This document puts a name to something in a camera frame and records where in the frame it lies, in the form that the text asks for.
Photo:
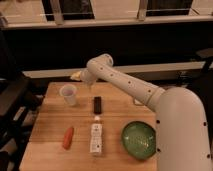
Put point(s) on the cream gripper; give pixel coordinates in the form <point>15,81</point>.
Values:
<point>76,76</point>

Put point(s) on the white ceramic cup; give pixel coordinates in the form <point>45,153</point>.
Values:
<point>68,92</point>

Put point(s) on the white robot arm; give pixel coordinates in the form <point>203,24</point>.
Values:
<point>182,140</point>

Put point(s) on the green ceramic bowl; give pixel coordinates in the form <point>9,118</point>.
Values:
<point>139,140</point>

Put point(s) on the black rectangular block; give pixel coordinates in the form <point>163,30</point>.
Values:
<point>97,105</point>

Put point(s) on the orange carrot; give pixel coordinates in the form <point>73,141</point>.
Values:
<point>68,138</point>

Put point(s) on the black chair at left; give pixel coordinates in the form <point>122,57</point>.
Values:
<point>15,101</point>

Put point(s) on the white sponge block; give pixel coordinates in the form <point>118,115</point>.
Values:
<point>137,103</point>

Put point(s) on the black office chair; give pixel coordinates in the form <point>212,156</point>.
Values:
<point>203,84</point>

